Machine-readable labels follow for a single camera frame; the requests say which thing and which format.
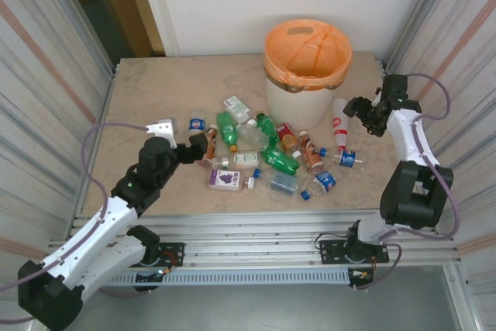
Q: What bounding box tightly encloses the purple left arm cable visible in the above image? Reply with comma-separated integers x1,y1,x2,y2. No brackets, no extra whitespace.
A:
0,122,150,326

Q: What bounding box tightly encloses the clear square bottle green-white label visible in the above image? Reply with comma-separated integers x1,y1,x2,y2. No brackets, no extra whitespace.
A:
211,151,260,171
222,95,252,125

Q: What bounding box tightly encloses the white bin with orange bag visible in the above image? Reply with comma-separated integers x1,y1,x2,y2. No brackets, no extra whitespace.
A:
263,19,354,92

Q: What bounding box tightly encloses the bottle with purple grape label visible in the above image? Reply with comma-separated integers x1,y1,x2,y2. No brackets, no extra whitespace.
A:
208,169,256,192

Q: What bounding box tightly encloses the white bottle red label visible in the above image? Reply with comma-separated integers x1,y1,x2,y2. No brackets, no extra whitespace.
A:
332,97,350,153

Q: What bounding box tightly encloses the aluminium rail frame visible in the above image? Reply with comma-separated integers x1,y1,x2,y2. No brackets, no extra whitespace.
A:
44,209,464,270

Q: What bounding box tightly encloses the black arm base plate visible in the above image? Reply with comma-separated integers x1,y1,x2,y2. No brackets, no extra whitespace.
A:
319,238,390,266
157,242,185,268

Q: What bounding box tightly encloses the white slotted cable duct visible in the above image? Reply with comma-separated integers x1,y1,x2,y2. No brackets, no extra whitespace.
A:
98,268,350,286

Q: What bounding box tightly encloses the clear bottle white cap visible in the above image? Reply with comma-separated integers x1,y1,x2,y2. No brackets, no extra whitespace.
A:
236,119,271,150

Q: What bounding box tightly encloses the white ribbed plastic bin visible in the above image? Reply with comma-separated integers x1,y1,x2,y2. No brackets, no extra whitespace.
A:
265,74,336,130

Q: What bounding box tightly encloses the orange-brown drink bottle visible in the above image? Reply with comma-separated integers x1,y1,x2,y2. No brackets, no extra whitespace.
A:
197,124,220,170
298,130,326,175

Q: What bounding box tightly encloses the clear bottle grey-blue label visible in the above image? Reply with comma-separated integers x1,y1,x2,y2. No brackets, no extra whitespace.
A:
252,167,301,195

